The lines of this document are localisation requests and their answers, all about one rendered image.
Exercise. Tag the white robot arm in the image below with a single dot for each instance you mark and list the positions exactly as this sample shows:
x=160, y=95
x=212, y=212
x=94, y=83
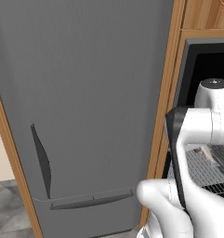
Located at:
x=206, y=214

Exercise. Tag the black built-in oven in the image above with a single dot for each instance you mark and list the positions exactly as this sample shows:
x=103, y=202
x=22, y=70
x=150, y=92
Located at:
x=206, y=59

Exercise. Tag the grey fridge door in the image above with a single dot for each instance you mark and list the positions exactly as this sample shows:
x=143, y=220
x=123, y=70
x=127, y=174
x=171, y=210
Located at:
x=85, y=77

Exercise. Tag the metal oven rack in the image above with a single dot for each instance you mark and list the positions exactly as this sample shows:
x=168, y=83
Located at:
x=206, y=173

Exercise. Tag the wooden fridge side panel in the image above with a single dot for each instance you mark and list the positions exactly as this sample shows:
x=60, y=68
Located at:
x=11, y=148

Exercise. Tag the wooden oven cabinet frame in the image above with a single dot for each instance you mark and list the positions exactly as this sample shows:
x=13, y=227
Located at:
x=169, y=62

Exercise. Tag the grey fridge drawer front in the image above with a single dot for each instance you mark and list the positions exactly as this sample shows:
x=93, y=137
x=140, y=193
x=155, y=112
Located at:
x=94, y=221

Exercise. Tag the wooden cupboard door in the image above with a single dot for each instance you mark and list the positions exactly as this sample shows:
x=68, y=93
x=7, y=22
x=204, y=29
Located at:
x=209, y=14

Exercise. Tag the pale fish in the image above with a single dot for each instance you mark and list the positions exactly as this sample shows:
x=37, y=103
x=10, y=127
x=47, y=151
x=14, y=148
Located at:
x=207, y=152

